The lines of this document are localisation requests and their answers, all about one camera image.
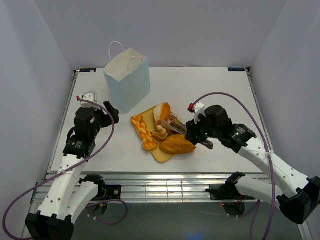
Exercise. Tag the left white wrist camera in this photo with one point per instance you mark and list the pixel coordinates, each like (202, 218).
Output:
(88, 96)

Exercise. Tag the small croissant bread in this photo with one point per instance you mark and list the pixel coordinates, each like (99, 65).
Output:
(160, 133)

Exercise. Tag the metal food tongs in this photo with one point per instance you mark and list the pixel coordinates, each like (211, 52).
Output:
(181, 128)

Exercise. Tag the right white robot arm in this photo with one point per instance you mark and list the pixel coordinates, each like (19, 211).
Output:
(294, 193)

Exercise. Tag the light blue paper bag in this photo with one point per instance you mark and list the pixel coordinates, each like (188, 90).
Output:
(128, 78)

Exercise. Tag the aluminium table frame rail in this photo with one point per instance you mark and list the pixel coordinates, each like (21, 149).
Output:
(165, 188)

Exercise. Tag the round white-orange bread loaf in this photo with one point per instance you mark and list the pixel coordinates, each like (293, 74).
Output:
(161, 112)

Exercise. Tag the orange braided bread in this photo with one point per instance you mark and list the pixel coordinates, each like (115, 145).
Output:
(148, 142)

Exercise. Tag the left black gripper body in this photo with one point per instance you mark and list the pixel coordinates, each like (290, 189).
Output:
(102, 120)

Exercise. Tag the pink sugared donut bread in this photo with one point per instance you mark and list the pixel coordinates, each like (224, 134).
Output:
(172, 119)

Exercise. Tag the brown oval crusty bread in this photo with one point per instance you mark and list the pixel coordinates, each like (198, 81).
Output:
(177, 145)

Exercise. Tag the yellow plastic tray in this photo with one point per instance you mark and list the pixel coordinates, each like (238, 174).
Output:
(157, 153)

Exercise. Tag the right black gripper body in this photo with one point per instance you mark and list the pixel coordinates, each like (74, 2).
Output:
(202, 130)

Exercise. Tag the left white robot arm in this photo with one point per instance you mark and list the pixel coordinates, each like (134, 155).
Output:
(69, 194)

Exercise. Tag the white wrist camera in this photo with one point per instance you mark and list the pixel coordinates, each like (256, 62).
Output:
(198, 109)
(88, 96)

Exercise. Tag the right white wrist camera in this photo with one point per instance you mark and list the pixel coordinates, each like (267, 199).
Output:
(198, 109)

